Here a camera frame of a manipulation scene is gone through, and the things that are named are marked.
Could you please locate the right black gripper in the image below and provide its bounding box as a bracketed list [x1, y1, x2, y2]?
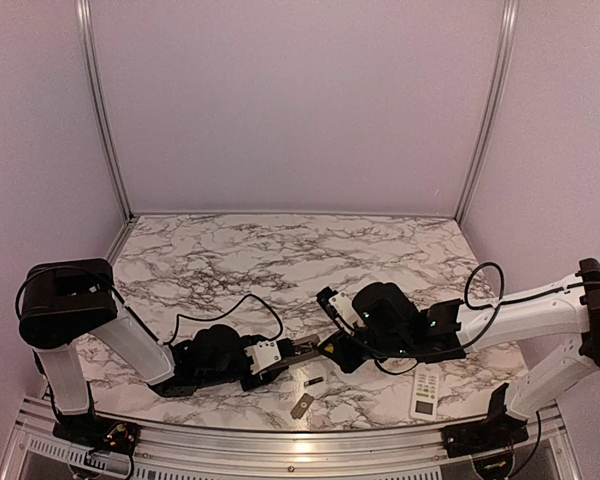
[317, 327, 411, 374]

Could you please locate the white remote control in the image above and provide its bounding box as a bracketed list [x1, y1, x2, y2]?
[273, 334, 320, 370]
[409, 364, 441, 421]

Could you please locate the black AAA battery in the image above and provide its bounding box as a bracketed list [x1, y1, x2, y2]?
[304, 377, 324, 387]

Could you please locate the grey battery compartment cover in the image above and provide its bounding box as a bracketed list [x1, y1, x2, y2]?
[290, 393, 314, 420]

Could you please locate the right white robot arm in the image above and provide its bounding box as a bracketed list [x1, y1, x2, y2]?
[317, 258, 600, 448]

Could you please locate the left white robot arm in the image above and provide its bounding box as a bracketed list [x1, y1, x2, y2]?
[15, 258, 295, 445]

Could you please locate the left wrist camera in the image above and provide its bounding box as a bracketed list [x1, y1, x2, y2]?
[244, 339, 294, 374]

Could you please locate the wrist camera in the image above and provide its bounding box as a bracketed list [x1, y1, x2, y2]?
[316, 287, 360, 332]
[244, 339, 294, 374]

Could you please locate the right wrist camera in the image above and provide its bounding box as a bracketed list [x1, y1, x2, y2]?
[316, 287, 360, 332]

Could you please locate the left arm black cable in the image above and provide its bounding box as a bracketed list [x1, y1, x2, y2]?
[157, 293, 284, 349]

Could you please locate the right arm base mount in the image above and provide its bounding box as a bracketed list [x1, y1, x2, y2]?
[441, 383, 529, 458]

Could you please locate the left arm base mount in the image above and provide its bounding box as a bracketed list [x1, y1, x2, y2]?
[51, 399, 140, 456]

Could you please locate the front aluminium table rail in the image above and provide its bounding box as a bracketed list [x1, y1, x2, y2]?
[14, 399, 571, 480]

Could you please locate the right aluminium frame post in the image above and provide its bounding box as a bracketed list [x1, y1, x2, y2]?
[454, 0, 520, 228]

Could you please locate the aluminium frame post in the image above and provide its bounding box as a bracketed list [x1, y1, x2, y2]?
[454, 0, 520, 228]
[75, 0, 134, 223]

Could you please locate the left aluminium frame post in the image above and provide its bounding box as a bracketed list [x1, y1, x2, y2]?
[75, 0, 134, 223]

